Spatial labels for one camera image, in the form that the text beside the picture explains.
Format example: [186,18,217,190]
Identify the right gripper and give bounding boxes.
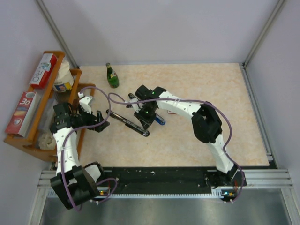
[134,105,157,131]

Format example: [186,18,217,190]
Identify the blue stapler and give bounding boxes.
[128,93,165,125]

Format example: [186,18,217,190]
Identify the black stapler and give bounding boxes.
[106,109,150,137]

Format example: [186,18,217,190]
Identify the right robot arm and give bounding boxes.
[130,85,238,186]

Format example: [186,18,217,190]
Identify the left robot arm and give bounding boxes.
[50,102,110,210]

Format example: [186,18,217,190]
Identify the green glass bottle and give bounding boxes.
[106,63,120,88]

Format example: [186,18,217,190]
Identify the white paper bag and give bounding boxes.
[53,59,74,93]

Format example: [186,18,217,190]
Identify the white cloth roll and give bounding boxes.
[38,132,56,150]

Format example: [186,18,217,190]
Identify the wooden shelf rack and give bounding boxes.
[3,50,96,163]

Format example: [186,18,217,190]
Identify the red white box upper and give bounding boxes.
[30,53,57,89]

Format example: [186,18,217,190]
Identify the red white box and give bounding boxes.
[5,91,40,137]
[30,53,57,89]

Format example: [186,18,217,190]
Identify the red white box lower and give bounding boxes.
[5,91,40,137]

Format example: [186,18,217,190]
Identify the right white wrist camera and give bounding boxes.
[126,98,141,113]

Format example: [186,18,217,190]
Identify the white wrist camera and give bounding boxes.
[126,98,141,113]
[77,92,94,114]

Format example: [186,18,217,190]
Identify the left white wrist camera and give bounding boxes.
[77,92,94,114]

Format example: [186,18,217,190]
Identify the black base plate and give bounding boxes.
[79,166,247,195]

